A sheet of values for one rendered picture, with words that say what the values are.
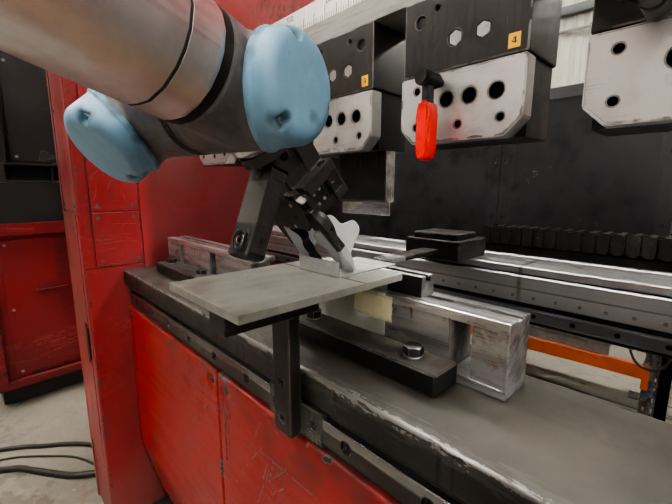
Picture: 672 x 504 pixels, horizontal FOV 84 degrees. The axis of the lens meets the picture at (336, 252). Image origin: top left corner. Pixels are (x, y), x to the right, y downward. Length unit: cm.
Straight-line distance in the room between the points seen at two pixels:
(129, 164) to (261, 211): 15
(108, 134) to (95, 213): 95
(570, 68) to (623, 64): 443
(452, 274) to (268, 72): 63
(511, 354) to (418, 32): 40
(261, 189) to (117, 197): 88
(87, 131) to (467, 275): 65
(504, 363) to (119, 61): 45
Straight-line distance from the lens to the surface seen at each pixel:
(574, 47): 490
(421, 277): 53
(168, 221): 133
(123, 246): 130
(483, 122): 45
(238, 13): 88
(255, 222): 44
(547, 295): 73
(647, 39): 42
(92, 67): 22
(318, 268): 54
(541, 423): 49
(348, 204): 63
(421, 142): 45
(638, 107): 41
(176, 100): 24
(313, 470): 61
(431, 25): 52
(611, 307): 72
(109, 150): 35
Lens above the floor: 112
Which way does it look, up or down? 10 degrees down
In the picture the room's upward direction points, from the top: straight up
